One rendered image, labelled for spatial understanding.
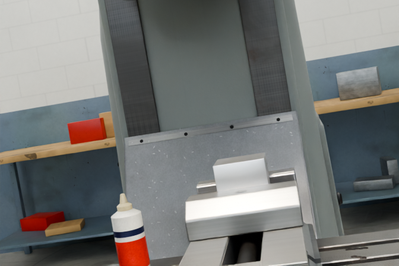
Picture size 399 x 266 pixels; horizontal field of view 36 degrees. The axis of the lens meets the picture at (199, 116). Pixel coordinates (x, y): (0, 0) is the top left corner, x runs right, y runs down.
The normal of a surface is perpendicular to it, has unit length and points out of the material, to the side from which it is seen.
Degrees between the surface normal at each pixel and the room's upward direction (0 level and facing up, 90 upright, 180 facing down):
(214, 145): 63
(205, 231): 90
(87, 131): 90
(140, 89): 90
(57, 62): 90
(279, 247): 0
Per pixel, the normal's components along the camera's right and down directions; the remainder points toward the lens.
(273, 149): -0.21, -0.38
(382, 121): -0.15, 0.07
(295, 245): -0.17, -0.98
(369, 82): -0.35, 0.11
